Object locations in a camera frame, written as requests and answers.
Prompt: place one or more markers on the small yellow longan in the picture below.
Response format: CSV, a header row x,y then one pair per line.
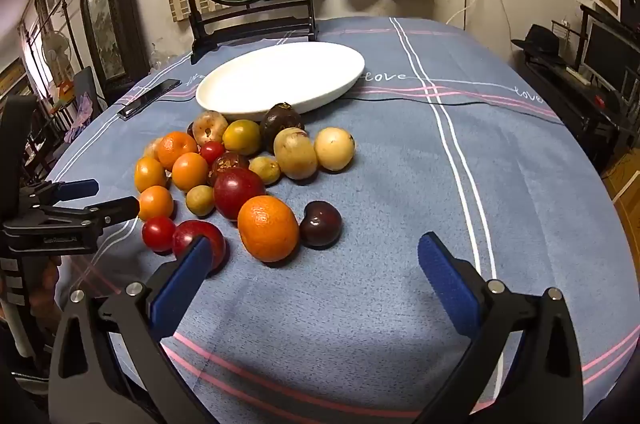
x,y
264,169
200,200

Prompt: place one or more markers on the dark framed wall picture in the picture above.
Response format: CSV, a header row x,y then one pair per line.
x,y
102,19

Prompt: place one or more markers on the red cherry tomato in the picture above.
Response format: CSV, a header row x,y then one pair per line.
x,y
212,151
157,234

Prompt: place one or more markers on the small smooth orange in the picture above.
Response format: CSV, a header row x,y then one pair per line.
x,y
155,203
190,171
149,174

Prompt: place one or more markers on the black smartphone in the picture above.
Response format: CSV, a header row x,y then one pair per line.
x,y
149,99

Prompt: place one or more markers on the white standing fan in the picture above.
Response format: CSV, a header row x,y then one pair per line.
x,y
56,48

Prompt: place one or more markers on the white oval plate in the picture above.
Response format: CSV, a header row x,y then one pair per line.
x,y
280,74

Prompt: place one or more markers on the person's left hand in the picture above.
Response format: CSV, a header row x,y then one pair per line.
x,y
46,284

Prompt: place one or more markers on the brown scarred mangosteen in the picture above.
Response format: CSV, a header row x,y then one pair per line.
x,y
227,163

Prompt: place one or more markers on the red plum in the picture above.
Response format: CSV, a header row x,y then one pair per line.
x,y
239,194
187,231

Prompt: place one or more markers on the black computer monitor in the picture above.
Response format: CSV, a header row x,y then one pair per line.
x,y
607,49

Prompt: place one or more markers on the black hat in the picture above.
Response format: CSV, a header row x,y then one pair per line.
x,y
542,39

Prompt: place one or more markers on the dark purple plum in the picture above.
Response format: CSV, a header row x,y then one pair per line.
x,y
190,130
320,224

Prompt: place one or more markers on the yellow passion fruit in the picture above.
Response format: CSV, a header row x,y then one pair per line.
x,y
295,153
334,148

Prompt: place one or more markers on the dimpled orange mandarin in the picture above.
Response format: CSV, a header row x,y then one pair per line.
x,y
176,146

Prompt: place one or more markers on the black low cabinet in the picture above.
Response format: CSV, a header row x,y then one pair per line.
x,y
565,89

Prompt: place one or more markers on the dark purple passion fruit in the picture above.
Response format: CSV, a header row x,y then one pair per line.
x,y
281,120

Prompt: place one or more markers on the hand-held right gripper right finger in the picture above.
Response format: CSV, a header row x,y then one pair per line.
x,y
445,279

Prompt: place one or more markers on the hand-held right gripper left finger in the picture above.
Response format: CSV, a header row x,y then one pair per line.
x,y
182,279

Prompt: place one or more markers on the black speaker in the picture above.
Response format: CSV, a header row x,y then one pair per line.
x,y
630,6

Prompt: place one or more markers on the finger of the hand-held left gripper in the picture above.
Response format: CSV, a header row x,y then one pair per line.
x,y
77,189
117,209

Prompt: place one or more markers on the large orange mandarin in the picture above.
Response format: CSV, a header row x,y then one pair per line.
x,y
268,229

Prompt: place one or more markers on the green-yellow orange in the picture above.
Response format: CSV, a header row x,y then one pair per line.
x,y
242,136

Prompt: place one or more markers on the blue striped tablecloth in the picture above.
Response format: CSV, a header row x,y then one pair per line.
x,y
375,229

